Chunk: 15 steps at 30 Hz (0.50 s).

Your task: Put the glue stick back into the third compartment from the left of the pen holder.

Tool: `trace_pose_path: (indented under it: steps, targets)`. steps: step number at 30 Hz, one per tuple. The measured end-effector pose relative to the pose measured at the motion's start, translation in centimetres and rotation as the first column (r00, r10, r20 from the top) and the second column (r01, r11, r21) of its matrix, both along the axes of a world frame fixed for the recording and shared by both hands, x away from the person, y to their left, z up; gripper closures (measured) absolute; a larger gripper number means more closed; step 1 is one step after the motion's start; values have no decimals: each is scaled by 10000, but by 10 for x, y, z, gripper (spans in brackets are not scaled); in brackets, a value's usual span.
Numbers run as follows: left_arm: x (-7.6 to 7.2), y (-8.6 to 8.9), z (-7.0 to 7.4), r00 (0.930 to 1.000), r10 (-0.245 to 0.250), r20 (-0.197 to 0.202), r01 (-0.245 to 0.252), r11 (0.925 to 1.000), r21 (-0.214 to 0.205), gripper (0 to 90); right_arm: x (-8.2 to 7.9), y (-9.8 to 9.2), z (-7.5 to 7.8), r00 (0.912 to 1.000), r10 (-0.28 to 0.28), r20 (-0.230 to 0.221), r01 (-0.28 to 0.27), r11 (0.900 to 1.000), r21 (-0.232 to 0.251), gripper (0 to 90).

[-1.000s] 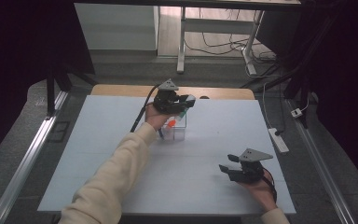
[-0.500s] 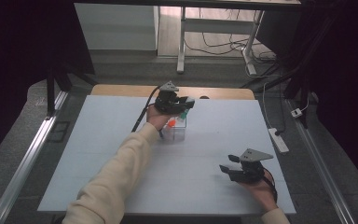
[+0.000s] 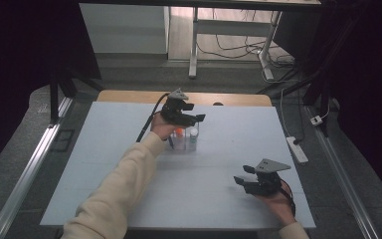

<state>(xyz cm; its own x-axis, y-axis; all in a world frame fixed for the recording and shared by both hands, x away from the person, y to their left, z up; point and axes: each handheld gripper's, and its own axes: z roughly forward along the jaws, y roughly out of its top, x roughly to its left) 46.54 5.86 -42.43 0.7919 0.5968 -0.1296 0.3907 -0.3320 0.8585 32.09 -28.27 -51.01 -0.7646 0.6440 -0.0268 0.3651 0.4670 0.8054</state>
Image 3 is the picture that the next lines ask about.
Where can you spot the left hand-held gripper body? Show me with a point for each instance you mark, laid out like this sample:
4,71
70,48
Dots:
174,113

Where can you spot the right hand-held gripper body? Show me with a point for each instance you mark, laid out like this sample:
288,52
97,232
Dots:
265,186

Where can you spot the green and white glue stick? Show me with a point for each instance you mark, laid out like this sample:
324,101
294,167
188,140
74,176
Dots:
194,134

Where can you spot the orange highlighter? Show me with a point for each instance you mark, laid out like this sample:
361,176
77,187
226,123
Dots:
179,132

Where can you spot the clear plastic pen holder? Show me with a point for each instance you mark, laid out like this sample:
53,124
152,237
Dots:
185,139

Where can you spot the person's left hand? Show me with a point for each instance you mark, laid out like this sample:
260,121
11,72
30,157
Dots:
162,127

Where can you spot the person's right hand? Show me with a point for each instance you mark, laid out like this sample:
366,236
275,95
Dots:
280,205

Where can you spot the white table sheet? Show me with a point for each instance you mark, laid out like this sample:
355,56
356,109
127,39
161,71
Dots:
212,149

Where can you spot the white power strip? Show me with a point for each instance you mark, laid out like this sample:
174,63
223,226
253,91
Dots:
297,150

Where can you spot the small white adapter box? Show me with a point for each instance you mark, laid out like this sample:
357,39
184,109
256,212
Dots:
316,120

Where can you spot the black metal stand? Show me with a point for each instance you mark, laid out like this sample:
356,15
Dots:
54,99

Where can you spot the aluminium rail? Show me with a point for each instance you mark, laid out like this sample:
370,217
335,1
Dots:
341,179
30,172

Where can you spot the white desk frame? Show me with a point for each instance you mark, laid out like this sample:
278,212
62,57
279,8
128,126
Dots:
232,28

